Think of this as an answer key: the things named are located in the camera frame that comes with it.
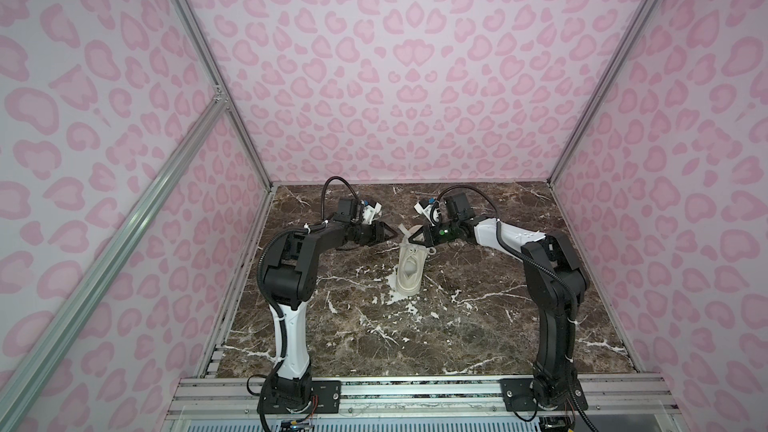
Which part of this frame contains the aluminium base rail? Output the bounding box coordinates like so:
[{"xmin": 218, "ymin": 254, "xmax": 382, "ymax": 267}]
[{"xmin": 161, "ymin": 373, "xmax": 688, "ymax": 431}]

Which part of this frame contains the aluminium post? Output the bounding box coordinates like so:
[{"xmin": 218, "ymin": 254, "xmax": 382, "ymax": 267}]
[
  {"xmin": 169, "ymin": 0, "xmax": 273, "ymax": 190},
  {"xmin": 547, "ymin": 0, "xmax": 663, "ymax": 191}
]

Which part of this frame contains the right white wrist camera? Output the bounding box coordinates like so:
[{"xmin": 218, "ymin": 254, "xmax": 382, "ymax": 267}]
[{"xmin": 414, "ymin": 198, "xmax": 440, "ymax": 225}]

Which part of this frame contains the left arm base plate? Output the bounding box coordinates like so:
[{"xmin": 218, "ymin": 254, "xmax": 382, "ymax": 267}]
[{"xmin": 259, "ymin": 380, "xmax": 342, "ymax": 416}]

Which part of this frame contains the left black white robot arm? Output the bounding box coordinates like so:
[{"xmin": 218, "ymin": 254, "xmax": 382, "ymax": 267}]
[{"xmin": 257, "ymin": 219, "xmax": 398, "ymax": 410}]

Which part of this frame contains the right rear aluminium post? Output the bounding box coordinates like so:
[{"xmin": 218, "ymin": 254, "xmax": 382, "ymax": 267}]
[{"xmin": 547, "ymin": 0, "xmax": 663, "ymax": 191}]

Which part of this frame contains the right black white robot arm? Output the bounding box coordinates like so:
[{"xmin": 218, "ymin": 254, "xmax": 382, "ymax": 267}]
[{"xmin": 408, "ymin": 216, "xmax": 589, "ymax": 412}]

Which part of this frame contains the left rear aluminium post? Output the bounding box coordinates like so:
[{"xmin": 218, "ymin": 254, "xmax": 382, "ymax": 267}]
[{"xmin": 169, "ymin": 0, "xmax": 273, "ymax": 190}]

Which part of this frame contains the cream white sneaker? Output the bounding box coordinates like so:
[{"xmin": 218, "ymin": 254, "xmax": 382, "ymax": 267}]
[{"xmin": 393, "ymin": 238, "xmax": 429, "ymax": 297}]

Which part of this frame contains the left diagonal aluminium strut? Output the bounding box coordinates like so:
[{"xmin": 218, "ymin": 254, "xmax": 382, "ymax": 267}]
[{"xmin": 1, "ymin": 98, "xmax": 228, "ymax": 431}]

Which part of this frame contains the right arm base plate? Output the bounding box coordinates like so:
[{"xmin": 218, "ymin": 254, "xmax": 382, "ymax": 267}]
[{"xmin": 499, "ymin": 377, "xmax": 589, "ymax": 413}]

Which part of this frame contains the white shoelace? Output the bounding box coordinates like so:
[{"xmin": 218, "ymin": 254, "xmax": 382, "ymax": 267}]
[{"xmin": 398, "ymin": 223, "xmax": 424, "ymax": 246}]

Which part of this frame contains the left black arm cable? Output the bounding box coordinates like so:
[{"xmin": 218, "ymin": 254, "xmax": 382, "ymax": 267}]
[{"xmin": 320, "ymin": 176, "xmax": 361, "ymax": 223}]

